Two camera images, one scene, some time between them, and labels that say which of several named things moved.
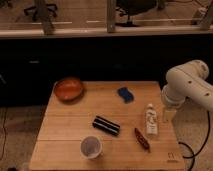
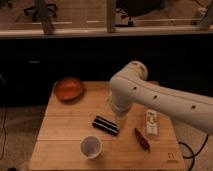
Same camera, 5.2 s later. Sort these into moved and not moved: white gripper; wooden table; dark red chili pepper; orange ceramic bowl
Moved: white gripper
Not moved: dark red chili pepper; wooden table; orange ceramic bowl
